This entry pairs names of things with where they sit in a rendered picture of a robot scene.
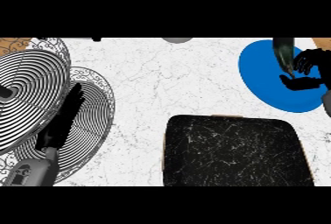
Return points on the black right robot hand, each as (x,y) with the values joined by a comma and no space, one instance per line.
(306,83)

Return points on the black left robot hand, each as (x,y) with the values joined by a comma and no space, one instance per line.
(62,119)

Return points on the dark eggplant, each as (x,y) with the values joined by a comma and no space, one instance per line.
(282,54)

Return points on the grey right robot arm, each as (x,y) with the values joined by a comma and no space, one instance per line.
(326,103)

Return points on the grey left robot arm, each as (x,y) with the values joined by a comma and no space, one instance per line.
(34,172)

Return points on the blue plate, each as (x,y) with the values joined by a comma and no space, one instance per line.
(263,78)

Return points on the black marbled tray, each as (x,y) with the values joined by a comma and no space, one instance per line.
(236,151)

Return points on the brown wooden object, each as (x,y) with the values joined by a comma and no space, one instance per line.
(322,42)

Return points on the brown patterned mat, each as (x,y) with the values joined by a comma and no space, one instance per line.
(12,45)

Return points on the small dark object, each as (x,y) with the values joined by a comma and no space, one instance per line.
(96,38)

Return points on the grey rounded object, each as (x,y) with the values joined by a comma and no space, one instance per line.
(177,40)

